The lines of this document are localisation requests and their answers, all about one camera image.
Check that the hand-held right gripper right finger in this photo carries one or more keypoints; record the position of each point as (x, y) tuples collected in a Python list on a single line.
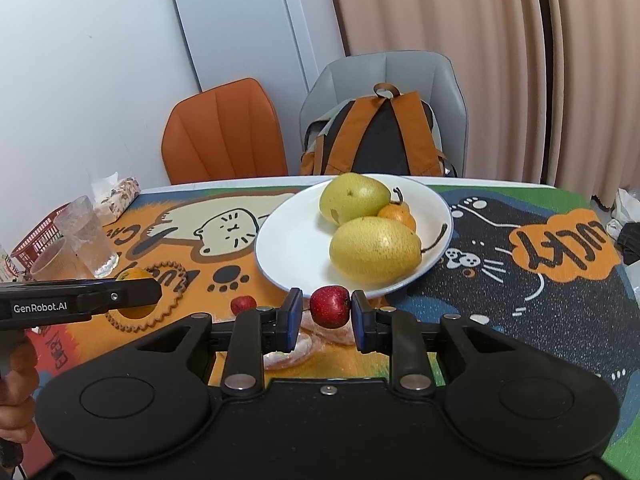
[(361, 322)]

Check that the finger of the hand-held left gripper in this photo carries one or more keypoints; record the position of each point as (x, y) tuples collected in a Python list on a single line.
[(135, 292)]

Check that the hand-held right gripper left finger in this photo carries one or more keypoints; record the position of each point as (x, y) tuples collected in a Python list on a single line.
[(292, 320)]

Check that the orange mandarin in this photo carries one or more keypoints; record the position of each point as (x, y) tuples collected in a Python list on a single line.
[(134, 274), (400, 217)]

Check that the plastic-wrapped pink sausage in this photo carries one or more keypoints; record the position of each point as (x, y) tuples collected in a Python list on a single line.
[(310, 342)]

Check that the small red fruit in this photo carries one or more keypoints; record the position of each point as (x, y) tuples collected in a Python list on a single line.
[(330, 306), (243, 304)]

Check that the white plate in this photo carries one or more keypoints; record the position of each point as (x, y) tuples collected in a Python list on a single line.
[(295, 250)]

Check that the elongated yellow-green pear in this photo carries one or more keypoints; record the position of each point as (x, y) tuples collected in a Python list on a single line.
[(375, 250)]

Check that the round yellow-green pear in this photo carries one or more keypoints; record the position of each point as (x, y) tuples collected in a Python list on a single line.
[(352, 197)]

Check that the person's left hand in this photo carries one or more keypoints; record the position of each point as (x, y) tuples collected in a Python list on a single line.
[(20, 400)]

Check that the clear plastic cup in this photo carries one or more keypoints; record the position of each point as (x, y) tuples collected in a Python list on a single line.
[(55, 262), (87, 235)]

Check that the red plastic basket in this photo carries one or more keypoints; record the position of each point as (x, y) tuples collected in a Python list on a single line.
[(37, 235)]

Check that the patterned tissue box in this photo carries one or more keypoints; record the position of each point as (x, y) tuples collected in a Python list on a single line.
[(117, 197)]

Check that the printed cartoon table mat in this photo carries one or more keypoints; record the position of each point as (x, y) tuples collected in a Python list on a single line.
[(500, 320)]

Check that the orange and black backpack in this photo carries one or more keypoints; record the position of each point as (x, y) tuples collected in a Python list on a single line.
[(380, 140)]

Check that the orange chair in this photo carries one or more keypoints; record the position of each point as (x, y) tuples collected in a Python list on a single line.
[(225, 130)]

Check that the grey chair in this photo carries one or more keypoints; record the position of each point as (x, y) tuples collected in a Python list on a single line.
[(425, 75)]

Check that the black bag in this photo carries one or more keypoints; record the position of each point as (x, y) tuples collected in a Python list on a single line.
[(630, 242)]

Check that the white refrigerator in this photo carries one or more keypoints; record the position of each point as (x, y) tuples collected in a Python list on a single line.
[(240, 25)]

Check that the white plastic bag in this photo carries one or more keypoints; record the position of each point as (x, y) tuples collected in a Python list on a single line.
[(625, 205)]

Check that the pink curtain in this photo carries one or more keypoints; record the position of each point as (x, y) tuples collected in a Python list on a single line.
[(600, 60), (425, 5)]

